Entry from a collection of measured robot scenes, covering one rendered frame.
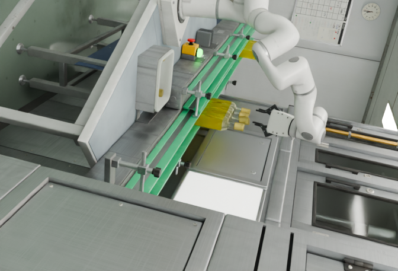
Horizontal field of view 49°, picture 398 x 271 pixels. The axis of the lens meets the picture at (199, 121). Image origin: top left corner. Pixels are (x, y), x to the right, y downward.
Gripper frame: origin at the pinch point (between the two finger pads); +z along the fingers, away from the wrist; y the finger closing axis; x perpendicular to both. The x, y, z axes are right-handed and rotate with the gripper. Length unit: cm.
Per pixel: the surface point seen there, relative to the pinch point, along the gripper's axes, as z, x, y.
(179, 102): 30.4, 17.3, -2.5
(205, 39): 57, -37, 31
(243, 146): 9.2, -13.6, -16.1
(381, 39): 63, -594, 141
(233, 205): -10.0, 27.2, -32.6
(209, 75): 33.7, -8.5, 11.8
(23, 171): 16, 104, -23
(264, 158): -3.6, -10.9, -18.0
